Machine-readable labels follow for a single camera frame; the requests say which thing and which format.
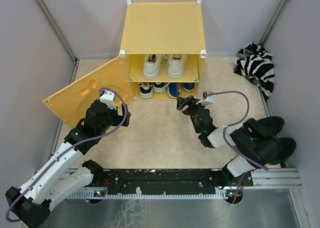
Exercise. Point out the black white striped cloth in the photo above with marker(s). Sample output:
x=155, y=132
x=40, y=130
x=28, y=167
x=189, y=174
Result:
x=255, y=64

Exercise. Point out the black sneaker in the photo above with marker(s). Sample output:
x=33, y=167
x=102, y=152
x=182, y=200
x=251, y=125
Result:
x=288, y=146
x=270, y=126

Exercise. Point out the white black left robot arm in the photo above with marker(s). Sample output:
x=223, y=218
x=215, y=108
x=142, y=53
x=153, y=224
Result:
x=33, y=201

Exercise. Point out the yellow cabinet door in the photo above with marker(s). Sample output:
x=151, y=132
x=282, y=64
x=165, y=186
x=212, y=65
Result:
x=71, y=102

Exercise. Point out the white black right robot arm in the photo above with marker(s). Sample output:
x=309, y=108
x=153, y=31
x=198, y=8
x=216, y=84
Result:
x=254, y=141

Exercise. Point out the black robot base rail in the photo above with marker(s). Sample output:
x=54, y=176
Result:
x=163, y=184

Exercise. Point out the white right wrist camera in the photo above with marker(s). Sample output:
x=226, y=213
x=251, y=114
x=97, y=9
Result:
x=208, y=98

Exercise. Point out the blue canvas shoe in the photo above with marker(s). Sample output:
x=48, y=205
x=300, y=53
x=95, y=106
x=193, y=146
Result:
x=189, y=87
x=174, y=90

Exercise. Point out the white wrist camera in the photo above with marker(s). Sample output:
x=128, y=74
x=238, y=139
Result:
x=108, y=97
x=208, y=98

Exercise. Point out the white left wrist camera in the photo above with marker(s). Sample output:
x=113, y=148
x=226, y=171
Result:
x=108, y=97

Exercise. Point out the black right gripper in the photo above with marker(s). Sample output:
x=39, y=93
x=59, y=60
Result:
x=182, y=102

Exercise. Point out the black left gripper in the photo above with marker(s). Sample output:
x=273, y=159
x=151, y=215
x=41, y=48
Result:
x=118, y=118

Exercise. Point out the yellow plastic shoe cabinet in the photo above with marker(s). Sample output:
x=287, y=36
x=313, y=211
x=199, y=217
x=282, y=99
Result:
x=164, y=28

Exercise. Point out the black sneaker lower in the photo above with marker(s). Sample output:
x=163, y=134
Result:
x=288, y=146

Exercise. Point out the black sneaker upper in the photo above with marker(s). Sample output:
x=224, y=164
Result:
x=270, y=126

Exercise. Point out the black white canvas shoe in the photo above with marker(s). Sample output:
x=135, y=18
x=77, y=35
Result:
x=159, y=87
x=145, y=90

